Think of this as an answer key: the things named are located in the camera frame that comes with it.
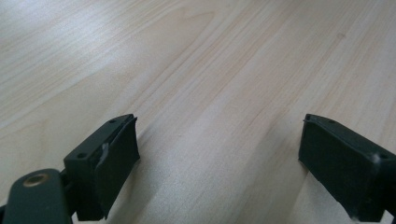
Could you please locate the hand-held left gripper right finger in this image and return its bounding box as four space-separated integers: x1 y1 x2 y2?
298 113 396 223

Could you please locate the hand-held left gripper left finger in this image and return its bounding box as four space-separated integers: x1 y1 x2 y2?
64 113 141 222

